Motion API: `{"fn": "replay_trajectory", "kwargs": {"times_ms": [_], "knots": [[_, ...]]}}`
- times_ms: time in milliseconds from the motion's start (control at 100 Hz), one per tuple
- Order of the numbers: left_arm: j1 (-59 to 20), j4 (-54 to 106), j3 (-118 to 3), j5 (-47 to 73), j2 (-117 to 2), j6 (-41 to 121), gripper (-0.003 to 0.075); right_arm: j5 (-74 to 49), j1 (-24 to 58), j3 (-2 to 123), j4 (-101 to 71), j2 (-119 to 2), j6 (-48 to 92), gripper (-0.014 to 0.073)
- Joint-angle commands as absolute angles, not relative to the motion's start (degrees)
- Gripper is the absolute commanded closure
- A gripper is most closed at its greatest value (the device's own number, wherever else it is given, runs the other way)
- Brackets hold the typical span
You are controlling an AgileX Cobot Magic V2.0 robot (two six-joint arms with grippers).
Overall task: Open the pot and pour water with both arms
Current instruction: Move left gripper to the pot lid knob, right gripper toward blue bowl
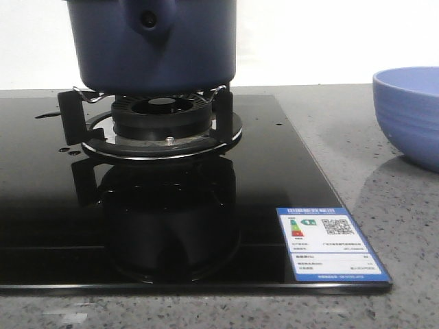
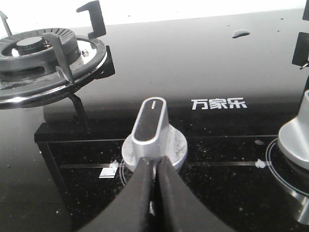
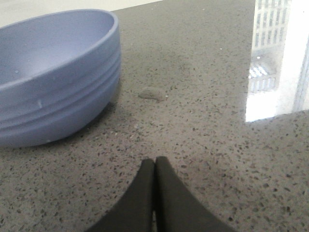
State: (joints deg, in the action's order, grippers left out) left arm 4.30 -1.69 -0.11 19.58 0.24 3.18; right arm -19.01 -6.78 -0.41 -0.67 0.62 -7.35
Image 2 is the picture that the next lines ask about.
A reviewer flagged black pan support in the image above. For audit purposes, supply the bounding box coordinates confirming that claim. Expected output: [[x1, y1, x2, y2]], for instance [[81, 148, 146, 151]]
[[0, 0, 115, 110], [291, 0, 309, 71]]

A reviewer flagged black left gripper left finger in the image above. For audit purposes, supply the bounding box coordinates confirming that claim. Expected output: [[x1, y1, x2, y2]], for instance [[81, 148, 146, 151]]
[[79, 158, 154, 232]]

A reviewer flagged black left pan support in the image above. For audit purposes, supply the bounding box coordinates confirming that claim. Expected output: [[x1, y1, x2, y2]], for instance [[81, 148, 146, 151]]
[[0, 0, 115, 110]]

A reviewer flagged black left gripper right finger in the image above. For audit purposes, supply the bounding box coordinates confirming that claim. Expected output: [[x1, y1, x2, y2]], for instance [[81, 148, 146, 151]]
[[157, 157, 233, 232]]

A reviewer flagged silver right stove knob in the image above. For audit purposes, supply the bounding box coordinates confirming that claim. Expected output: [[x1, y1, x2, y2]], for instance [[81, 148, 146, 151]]
[[278, 91, 309, 169]]

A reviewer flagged black right pan support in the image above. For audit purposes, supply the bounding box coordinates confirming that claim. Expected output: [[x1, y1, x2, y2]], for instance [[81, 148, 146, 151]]
[[291, 0, 309, 71]]

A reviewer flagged silver stove knob with black top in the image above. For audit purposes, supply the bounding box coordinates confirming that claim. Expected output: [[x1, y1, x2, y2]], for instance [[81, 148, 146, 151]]
[[122, 97, 188, 172]]

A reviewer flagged black glass gas cooktop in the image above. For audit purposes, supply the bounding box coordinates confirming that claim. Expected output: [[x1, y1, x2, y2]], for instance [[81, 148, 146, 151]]
[[0, 8, 309, 232]]

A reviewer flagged left gas burner head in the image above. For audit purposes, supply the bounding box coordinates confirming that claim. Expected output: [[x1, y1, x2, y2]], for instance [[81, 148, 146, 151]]
[[0, 28, 80, 72]]

